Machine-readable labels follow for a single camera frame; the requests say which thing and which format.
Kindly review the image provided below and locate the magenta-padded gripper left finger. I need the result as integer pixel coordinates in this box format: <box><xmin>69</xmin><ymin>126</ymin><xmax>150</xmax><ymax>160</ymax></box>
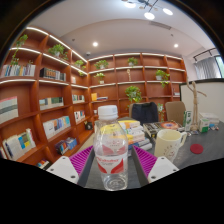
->
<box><xmin>46</xmin><ymin>145</ymin><xmax>98</xmax><ymax>188</ymax></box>

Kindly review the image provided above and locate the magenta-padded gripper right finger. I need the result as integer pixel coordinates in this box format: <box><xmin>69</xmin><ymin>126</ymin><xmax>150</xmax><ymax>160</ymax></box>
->
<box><xmin>130</xmin><ymin>145</ymin><xmax>180</xmax><ymax>188</ymax></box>

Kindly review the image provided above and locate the clear plastic water bottle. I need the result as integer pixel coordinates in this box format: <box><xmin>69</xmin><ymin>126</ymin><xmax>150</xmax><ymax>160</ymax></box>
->
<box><xmin>93</xmin><ymin>104</ymin><xmax>130</xmax><ymax>192</ymax></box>

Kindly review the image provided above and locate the cream mug with red print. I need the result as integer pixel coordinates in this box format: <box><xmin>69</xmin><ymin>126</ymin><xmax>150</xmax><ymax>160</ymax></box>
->
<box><xmin>153</xmin><ymin>129</ymin><xmax>188</xmax><ymax>164</ymax></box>

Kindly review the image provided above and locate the flat round red coaster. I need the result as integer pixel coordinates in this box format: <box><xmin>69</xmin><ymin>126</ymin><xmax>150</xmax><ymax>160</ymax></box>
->
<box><xmin>189</xmin><ymin>143</ymin><xmax>204</xmax><ymax>155</ymax></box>

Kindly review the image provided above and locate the stack of black books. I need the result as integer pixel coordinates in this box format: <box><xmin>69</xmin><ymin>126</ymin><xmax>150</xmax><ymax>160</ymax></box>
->
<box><xmin>143</xmin><ymin>120</ymin><xmax>184</xmax><ymax>138</ymax></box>

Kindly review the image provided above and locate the stack of colourful books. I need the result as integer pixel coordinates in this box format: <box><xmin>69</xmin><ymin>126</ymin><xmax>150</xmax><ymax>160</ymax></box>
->
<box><xmin>118</xmin><ymin>119</ymin><xmax>153</xmax><ymax>157</ymax></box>

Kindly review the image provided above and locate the tall green and white carton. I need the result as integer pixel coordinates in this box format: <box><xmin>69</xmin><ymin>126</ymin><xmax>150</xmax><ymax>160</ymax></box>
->
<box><xmin>182</xmin><ymin>110</ymin><xmax>193</xmax><ymax>132</ymax></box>

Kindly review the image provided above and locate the dark blue office chair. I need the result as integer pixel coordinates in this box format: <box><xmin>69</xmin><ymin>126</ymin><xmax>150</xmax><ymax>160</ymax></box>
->
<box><xmin>129</xmin><ymin>101</ymin><xmax>160</xmax><ymax>126</ymax></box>

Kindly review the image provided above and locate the small green and white box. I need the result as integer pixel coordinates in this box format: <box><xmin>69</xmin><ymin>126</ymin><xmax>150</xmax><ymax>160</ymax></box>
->
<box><xmin>198</xmin><ymin>119</ymin><xmax>210</xmax><ymax>134</ymax></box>

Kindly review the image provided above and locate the wooden shelf unit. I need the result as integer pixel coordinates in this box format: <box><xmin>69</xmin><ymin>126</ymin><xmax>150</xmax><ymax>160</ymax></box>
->
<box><xmin>0</xmin><ymin>26</ymin><xmax>188</xmax><ymax>169</ymax></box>

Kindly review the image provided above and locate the wooden artist mannequin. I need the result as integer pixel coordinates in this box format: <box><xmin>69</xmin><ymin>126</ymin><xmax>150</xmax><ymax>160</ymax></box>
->
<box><xmin>185</xmin><ymin>80</ymin><xmax>208</xmax><ymax>132</ymax></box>

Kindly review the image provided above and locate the white partition with dark rim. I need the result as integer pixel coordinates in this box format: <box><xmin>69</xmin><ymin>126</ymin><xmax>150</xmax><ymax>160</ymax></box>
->
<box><xmin>179</xmin><ymin>78</ymin><xmax>224</xmax><ymax>124</ymax></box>

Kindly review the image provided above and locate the grey curtain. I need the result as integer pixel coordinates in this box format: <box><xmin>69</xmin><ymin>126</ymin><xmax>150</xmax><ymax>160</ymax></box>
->
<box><xmin>193</xmin><ymin>56</ymin><xmax>223</xmax><ymax>80</ymax></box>

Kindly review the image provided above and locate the window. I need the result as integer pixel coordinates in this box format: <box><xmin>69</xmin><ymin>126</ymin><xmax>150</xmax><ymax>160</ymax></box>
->
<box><xmin>214</xmin><ymin>54</ymin><xmax>224</xmax><ymax>79</ymax></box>

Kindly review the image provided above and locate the ceiling air vent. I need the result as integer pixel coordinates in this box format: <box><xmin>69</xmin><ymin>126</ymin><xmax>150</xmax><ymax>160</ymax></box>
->
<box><xmin>149</xmin><ymin>21</ymin><xmax>173</xmax><ymax>31</ymax></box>

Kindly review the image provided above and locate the branched ceiling lamp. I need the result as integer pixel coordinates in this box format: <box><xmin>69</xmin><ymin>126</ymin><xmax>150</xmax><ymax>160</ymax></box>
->
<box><xmin>121</xmin><ymin>0</ymin><xmax>174</xmax><ymax>21</ymax></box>

